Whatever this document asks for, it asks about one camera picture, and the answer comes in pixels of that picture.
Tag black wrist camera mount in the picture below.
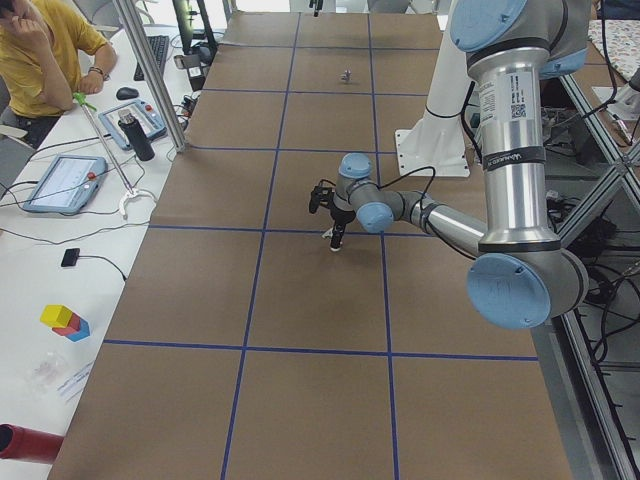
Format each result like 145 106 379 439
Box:
308 184 334 214

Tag reacher grabber tool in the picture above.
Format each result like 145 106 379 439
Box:
72 92 157 219

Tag blue teach pendant near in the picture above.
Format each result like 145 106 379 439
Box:
22 154 107 214

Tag red cylinder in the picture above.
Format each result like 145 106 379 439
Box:
1 424 64 464

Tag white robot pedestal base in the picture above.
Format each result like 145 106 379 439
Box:
395 1 471 178

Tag black keyboard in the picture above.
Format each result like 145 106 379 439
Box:
147 35 170 77

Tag blue teach pendant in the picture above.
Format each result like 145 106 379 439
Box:
22 154 107 214
98 99 166 151

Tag black computer mouse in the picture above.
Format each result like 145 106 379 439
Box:
116 87 139 100

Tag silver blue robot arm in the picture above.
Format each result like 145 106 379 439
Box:
309 1 591 329

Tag yellow red blue blocks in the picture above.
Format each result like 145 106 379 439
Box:
40 304 90 342

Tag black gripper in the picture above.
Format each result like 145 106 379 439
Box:
330 205 356 251

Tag black water bottle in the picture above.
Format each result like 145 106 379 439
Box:
118 109 155 161

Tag aluminium frame post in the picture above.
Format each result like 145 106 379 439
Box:
113 0 186 153

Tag blue teach pendant far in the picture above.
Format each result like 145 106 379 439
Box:
98 99 166 151

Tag small black puck device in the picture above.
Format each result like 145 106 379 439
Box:
60 248 80 268

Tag person in yellow shirt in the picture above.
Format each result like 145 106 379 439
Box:
1 1 117 148

